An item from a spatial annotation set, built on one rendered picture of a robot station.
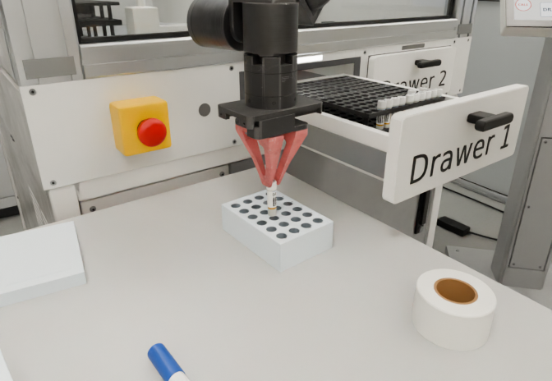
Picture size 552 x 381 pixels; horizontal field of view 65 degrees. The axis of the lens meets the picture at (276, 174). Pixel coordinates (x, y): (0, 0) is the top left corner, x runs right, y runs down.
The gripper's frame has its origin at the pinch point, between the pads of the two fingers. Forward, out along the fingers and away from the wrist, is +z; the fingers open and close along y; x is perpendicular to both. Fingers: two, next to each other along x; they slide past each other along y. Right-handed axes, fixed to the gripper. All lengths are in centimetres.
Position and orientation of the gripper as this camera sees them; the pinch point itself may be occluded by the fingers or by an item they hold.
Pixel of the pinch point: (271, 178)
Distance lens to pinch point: 51.4
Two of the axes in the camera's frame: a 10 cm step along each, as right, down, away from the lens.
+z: 0.0, 9.2, 4.0
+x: 6.1, 3.2, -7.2
